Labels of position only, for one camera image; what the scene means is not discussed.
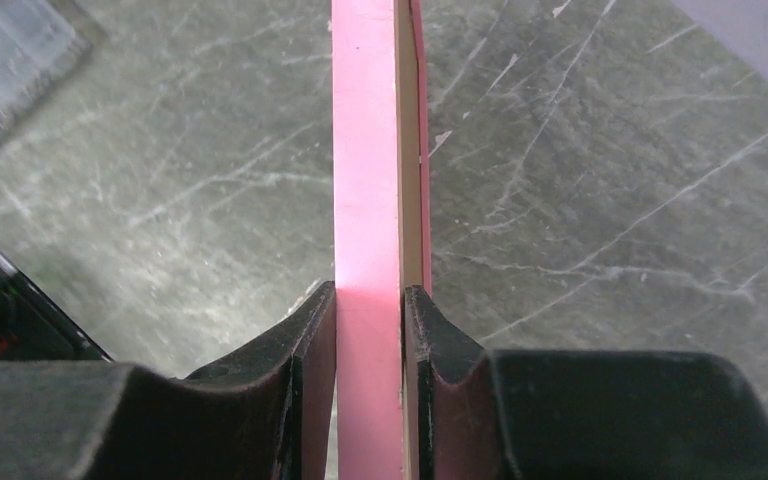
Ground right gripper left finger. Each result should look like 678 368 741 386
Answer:
0 281 336 479

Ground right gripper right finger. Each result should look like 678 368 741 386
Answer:
403 286 768 479

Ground pink wooden picture frame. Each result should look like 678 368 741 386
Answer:
331 1 405 479

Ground brown backing board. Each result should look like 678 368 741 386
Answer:
395 1 427 479

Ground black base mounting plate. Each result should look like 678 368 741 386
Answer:
0 252 112 362

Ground clear plastic screw box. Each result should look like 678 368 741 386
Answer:
0 0 102 143

